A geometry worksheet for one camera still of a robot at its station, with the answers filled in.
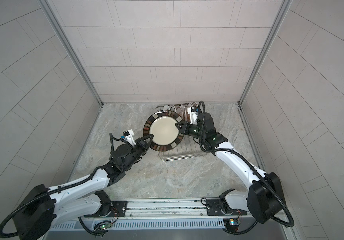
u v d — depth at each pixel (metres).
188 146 0.93
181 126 0.70
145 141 0.69
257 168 0.44
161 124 0.76
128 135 0.69
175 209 0.72
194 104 0.96
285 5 0.71
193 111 0.69
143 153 0.68
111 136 0.62
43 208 0.39
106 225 0.65
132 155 0.57
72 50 0.87
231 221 0.69
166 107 0.96
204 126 0.56
